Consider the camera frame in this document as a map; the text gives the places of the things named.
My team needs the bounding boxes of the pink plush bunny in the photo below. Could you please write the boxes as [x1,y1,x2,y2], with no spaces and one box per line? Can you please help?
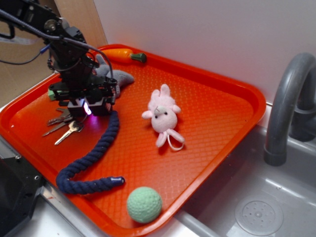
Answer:
[142,84,185,152]

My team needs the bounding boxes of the grey plush bunny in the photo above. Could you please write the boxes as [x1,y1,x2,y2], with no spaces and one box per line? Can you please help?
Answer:
[94,54,134,98]

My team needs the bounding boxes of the blue wire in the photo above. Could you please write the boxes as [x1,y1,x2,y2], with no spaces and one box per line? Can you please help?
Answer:
[0,44,49,66]

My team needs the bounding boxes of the navy blue rope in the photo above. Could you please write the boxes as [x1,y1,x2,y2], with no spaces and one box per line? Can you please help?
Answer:
[55,110,126,196]

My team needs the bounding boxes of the green textured ball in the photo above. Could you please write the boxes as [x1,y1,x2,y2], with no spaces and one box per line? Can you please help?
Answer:
[126,187,162,224]

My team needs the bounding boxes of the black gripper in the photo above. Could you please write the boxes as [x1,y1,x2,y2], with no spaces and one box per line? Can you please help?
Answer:
[49,39,117,117]

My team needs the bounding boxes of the green rectangular block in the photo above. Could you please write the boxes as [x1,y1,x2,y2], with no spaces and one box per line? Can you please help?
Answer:
[47,89,55,101]

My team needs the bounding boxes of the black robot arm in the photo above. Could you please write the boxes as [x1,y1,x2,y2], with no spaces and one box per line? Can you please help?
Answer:
[0,0,117,117]

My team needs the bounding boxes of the grey toy sink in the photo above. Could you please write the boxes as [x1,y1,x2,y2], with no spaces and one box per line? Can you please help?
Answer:
[0,100,316,237]

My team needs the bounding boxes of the grey toy faucet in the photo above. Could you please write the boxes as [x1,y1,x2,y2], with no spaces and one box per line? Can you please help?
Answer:
[264,52,316,166]

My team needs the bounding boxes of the red plastic tray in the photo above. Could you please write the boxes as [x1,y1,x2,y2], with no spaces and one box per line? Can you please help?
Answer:
[0,54,266,237]

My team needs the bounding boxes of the orange toy carrot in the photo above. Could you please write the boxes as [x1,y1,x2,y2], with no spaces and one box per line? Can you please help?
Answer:
[101,48,147,64]

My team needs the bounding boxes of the silver key bunch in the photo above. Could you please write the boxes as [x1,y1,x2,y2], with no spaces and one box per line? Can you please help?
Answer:
[42,108,84,145]

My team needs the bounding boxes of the black braided cable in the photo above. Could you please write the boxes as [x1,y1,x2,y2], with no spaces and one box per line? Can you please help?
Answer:
[0,9,114,82]

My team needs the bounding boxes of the black box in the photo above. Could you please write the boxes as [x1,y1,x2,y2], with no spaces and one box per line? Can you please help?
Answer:
[0,155,43,237]

